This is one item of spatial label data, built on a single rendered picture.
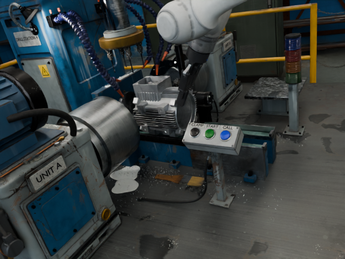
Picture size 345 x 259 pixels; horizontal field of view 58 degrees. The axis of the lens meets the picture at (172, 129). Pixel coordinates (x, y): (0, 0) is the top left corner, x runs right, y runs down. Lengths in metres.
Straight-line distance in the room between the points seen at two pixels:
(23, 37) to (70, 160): 0.68
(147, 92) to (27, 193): 0.62
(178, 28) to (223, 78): 0.95
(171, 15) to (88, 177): 0.51
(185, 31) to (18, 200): 0.57
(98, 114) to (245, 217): 0.57
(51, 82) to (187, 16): 0.77
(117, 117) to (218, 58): 0.78
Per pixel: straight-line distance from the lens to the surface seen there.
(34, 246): 0.90
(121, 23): 1.25
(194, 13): 0.80
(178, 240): 0.99
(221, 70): 1.69
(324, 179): 1.18
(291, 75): 1.34
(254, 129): 1.23
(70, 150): 0.89
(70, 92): 1.35
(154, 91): 1.22
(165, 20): 0.80
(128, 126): 1.08
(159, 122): 1.22
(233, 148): 0.89
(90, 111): 1.06
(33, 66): 1.45
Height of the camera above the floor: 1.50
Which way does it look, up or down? 26 degrees down
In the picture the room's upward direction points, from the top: 12 degrees counter-clockwise
